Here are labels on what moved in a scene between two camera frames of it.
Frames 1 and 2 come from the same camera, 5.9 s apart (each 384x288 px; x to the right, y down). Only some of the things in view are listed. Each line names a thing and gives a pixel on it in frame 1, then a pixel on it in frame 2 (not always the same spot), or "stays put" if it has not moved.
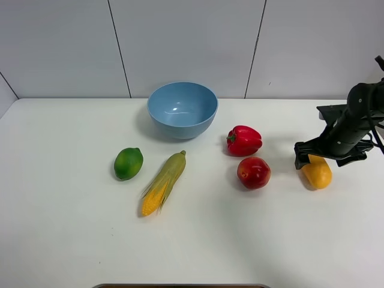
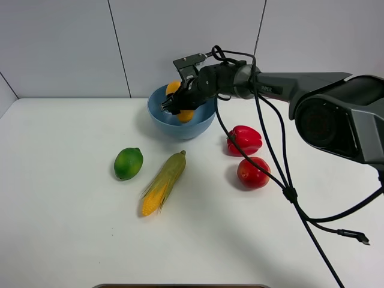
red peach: x=254 y=173 stays put
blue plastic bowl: x=182 y=110 stays put
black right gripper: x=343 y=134 -> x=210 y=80
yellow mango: x=317 y=175 -> x=184 y=116
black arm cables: x=380 y=61 -> x=294 y=193
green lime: x=128 y=163 stays put
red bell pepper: x=243 y=141 stays put
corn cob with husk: x=157 y=190 stays put
